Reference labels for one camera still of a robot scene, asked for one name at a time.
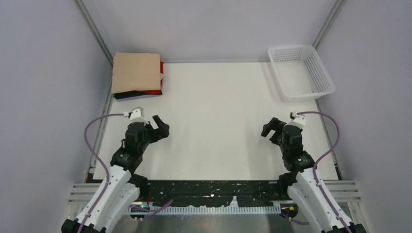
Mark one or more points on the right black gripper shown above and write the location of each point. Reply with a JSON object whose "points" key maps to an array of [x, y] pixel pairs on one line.
{"points": [[273, 124]]}

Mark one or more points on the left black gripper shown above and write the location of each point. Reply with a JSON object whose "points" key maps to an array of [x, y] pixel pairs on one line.
{"points": [[161, 132]]}

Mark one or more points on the beige t shirt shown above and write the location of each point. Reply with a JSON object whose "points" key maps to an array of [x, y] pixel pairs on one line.
{"points": [[136, 72]]}

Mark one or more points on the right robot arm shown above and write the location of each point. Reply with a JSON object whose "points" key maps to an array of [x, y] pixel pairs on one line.
{"points": [[302, 182]]}

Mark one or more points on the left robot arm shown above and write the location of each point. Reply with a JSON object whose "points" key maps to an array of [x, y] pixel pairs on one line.
{"points": [[121, 186]]}

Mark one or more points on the red folded t shirt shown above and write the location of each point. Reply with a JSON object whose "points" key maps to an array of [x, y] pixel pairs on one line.
{"points": [[152, 92]]}

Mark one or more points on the white plastic basket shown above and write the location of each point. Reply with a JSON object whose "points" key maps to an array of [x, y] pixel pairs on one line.
{"points": [[300, 73]]}

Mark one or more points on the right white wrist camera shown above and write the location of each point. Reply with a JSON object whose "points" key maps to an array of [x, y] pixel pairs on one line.
{"points": [[297, 120]]}

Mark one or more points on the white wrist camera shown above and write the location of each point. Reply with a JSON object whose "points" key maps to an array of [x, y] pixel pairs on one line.
{"points": [[297, 120], [136, 114]]}

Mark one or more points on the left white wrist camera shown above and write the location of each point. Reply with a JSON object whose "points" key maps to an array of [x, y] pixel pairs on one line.
{"points": [[136, 114]]}

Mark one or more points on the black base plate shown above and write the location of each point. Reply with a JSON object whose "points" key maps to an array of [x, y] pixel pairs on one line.
{"points": [[214, 193]]}

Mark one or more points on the white slotted cable duct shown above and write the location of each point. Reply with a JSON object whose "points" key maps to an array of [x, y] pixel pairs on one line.
{"points": [[228, 210]]}

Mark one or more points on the aluminium frame rail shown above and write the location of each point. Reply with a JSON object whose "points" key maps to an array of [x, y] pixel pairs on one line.
{"points": [[341, 190]]}

